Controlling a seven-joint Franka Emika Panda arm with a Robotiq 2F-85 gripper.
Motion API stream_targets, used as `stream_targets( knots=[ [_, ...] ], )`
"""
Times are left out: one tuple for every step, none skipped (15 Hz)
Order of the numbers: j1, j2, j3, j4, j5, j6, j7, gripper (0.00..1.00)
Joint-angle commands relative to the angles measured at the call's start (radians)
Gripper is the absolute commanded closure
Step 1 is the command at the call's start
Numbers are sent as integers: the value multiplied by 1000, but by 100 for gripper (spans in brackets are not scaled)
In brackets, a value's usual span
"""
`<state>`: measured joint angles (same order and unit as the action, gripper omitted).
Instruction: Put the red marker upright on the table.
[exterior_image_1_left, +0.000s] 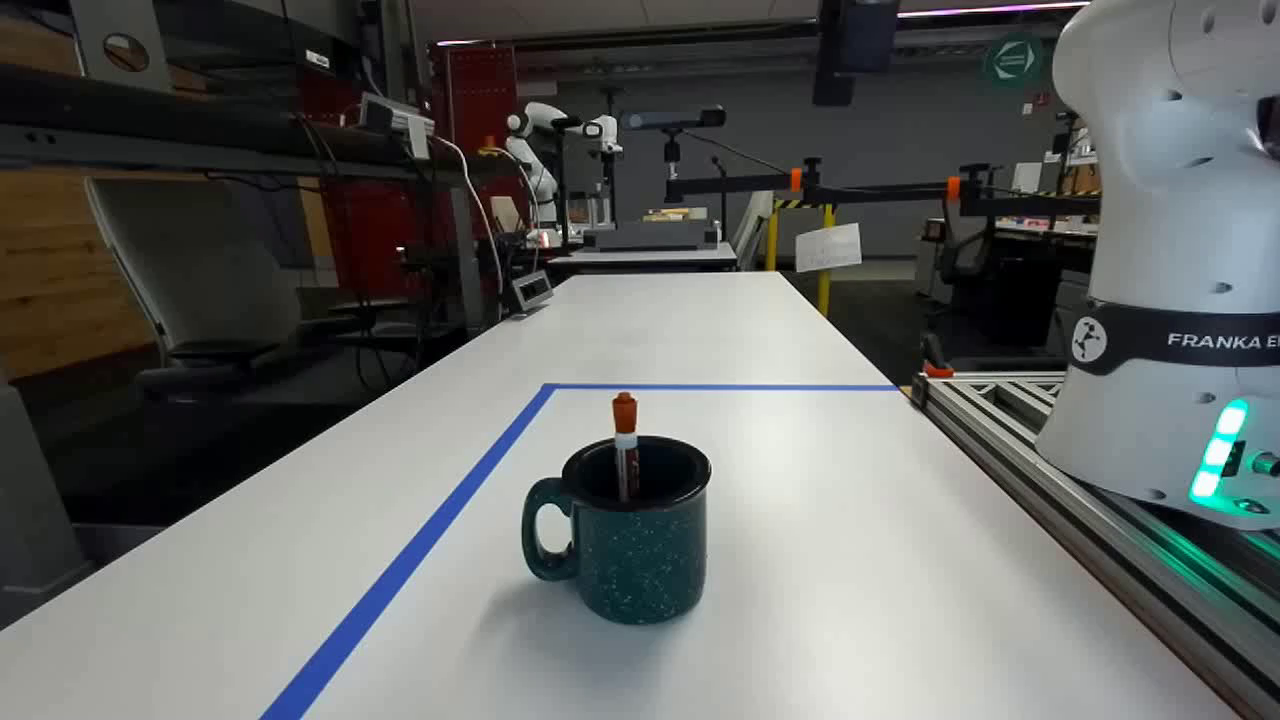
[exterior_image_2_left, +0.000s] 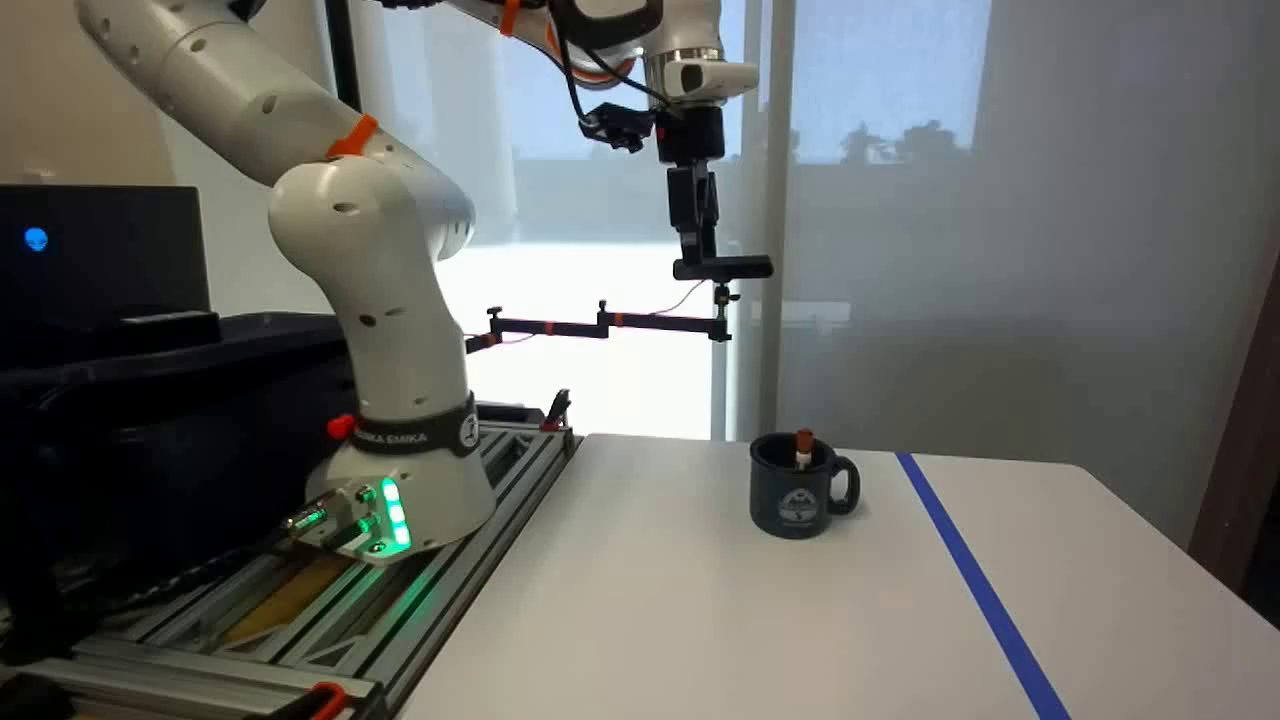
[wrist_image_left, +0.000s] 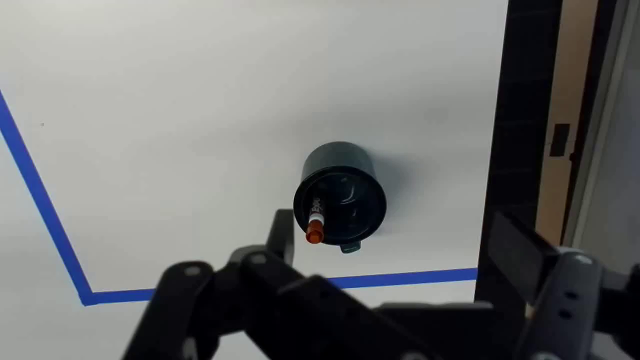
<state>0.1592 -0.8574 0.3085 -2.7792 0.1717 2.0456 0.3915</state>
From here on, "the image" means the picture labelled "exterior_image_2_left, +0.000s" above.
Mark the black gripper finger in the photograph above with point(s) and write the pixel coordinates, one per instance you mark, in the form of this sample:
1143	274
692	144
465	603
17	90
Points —
751	266
697	269

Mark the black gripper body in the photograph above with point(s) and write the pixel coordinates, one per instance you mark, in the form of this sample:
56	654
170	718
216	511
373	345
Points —
691	142

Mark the red Expo marker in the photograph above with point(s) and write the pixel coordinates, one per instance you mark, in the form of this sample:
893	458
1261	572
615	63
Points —
805	445

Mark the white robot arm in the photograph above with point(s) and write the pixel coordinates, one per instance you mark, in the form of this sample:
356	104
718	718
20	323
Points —
370	223

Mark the dark blue mug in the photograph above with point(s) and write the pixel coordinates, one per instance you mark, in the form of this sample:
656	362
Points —
799	502

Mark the blue tape line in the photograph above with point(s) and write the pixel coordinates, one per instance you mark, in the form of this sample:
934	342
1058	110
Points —
1019	654

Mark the black monitor with blue light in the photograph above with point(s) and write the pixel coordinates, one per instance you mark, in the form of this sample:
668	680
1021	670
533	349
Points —
90	252

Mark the black cabinet under monitor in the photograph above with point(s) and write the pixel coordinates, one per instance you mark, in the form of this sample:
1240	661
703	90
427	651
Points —
130	478

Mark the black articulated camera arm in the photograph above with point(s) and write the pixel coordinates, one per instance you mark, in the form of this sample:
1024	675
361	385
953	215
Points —
607	323

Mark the aluminium rail mounting frame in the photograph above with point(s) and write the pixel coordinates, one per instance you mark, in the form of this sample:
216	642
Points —
300	634

